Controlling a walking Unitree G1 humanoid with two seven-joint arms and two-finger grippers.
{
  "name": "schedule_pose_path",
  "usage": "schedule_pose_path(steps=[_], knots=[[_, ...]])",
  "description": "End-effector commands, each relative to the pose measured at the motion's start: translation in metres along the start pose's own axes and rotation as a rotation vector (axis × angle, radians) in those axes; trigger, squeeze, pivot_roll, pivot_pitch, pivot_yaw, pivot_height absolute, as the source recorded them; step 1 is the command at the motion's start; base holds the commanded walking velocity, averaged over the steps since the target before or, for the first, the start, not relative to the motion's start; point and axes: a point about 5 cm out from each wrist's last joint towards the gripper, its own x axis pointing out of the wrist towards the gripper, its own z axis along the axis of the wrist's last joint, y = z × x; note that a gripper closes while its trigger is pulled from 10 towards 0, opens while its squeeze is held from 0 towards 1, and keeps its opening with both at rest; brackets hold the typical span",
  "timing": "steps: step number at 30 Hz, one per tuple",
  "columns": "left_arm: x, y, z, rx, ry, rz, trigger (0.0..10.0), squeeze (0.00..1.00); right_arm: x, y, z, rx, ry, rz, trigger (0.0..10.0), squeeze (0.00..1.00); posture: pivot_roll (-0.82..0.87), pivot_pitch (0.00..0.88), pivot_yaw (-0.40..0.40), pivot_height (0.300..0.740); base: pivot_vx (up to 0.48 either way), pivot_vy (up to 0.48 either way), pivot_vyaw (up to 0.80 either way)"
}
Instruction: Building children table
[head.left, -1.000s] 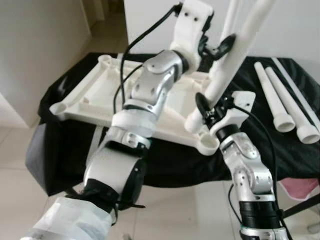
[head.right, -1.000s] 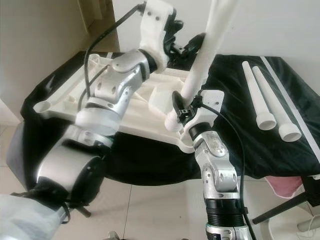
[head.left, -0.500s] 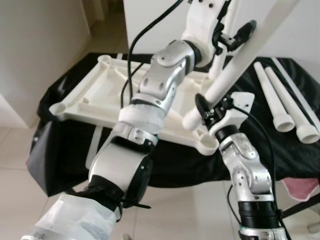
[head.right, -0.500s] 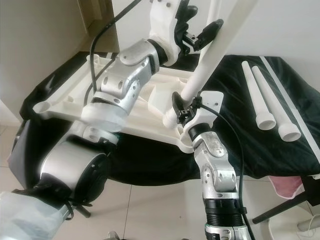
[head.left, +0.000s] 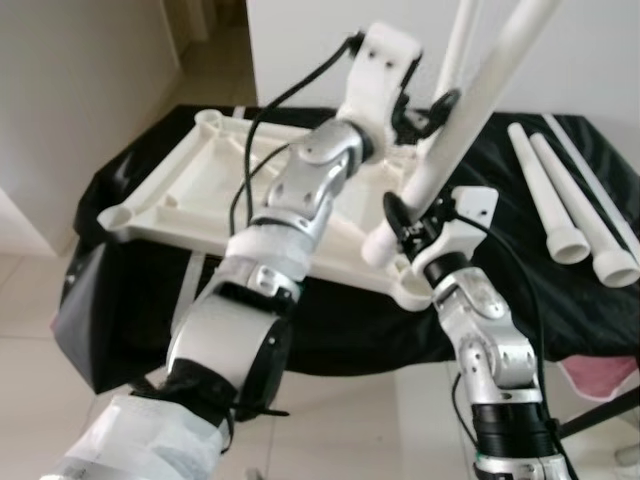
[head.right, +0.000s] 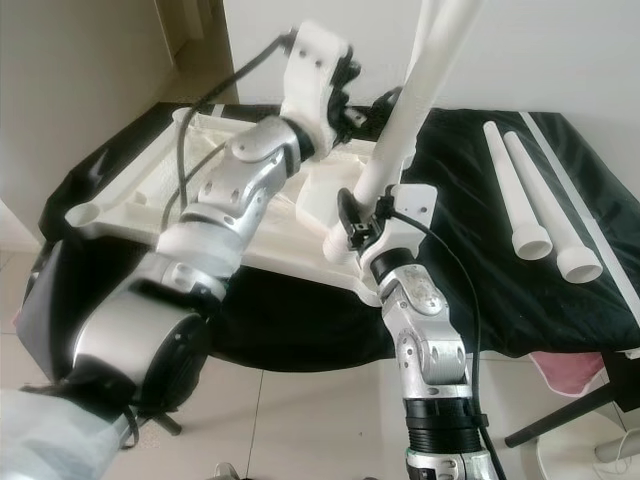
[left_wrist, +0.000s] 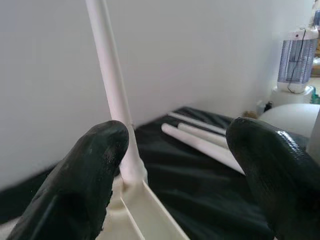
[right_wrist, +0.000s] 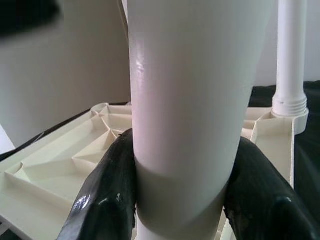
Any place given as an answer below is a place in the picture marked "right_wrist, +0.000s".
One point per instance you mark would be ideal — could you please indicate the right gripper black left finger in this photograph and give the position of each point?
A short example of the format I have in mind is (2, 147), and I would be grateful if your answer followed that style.
(105, 195)

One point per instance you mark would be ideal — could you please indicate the white plastic children table top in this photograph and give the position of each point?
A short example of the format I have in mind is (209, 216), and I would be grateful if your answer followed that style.
(55, 155)

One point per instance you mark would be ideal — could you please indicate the black plastic table cover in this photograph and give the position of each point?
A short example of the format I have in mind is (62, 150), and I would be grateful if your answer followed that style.
(307, 162)

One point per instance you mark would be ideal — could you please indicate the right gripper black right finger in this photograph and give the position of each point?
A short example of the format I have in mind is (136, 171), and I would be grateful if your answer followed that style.
(265, 200)

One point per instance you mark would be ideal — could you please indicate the white plastic table leg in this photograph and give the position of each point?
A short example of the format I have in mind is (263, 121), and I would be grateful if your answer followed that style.
(185, 100)
(290, 62)

